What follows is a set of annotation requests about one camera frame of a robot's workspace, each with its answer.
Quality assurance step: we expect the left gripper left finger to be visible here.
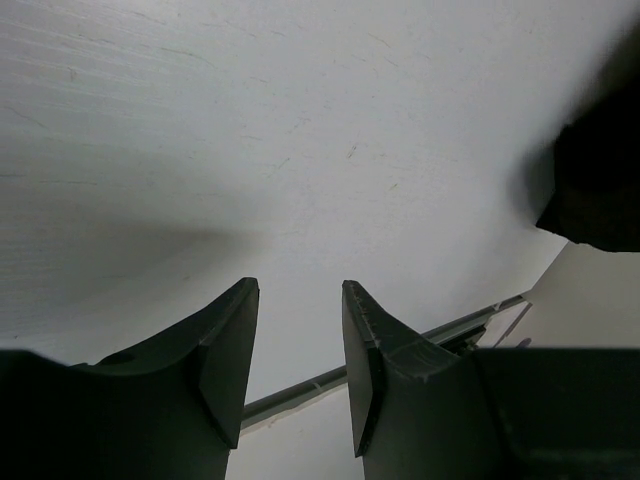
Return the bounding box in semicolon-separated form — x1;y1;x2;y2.
1;277;259;479

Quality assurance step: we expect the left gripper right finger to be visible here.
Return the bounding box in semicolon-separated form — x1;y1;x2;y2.
342;280;639;479

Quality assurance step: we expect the black pleated skirt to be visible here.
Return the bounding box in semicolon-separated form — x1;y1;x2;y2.
507;13;639;253

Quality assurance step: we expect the aluminium rail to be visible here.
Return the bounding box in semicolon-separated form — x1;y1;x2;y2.
239;293;534;426

